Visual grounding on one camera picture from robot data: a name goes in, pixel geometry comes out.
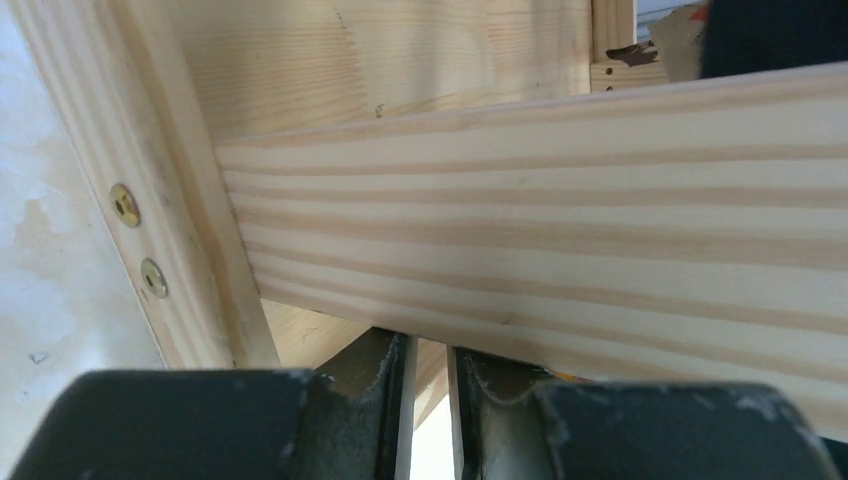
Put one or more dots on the black sock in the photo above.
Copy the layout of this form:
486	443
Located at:
748	36

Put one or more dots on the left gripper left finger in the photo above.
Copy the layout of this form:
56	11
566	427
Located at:
350	418

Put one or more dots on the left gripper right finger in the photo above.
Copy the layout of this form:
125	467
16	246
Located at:
513	420

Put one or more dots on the wooden hanger rack frame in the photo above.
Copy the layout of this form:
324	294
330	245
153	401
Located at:
685	231

